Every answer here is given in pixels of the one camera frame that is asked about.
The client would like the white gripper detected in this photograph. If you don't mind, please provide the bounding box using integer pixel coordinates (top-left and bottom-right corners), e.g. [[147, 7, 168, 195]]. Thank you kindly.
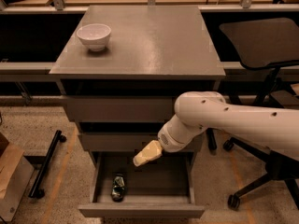
[[133, 115, 206, 167]]

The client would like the green drink can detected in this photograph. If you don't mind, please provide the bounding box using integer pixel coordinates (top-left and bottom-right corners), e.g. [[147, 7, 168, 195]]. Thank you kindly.
[[111, 174, 126, 202]]

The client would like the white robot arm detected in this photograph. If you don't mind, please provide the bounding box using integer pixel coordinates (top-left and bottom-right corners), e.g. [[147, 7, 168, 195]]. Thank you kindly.
[[133, 91, 299, 166]]

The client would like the grey open bottom drawer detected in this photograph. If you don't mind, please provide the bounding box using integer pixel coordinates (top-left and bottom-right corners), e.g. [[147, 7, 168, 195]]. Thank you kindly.
[[78, 152, 205, 218]]

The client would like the grey middle drawer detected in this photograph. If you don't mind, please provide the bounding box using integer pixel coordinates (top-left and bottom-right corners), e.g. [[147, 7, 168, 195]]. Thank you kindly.
[[78, 132, 206, 153]]

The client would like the grey top drawer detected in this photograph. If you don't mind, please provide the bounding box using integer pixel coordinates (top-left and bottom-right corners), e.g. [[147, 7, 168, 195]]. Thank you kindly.
[[62, 96, 173, 122]]

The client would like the grey drawer cabinet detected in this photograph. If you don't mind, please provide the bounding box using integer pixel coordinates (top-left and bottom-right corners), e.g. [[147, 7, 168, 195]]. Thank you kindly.
[[50, 5, 226, 161]]

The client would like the black table leg foot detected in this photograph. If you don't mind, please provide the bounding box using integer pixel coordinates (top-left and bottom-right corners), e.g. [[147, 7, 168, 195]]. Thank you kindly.
[[206, 128, 217, 151]]

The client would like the black wheeled stand foot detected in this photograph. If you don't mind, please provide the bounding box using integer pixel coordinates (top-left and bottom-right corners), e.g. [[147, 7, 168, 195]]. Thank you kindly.
[[29, 130, 66, 199]]

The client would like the white ceramic bowl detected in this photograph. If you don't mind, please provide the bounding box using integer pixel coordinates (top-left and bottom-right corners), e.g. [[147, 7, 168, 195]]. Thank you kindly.
[[76, 23, 111, 51]]

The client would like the cardboard box on floor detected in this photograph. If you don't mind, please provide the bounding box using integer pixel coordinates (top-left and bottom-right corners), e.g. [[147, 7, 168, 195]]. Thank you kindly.
[[0, 133, 34, 222]]

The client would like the black office chair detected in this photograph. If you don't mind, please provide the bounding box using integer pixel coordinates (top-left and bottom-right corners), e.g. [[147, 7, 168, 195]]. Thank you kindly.
[[220, 18, 299, 210]]

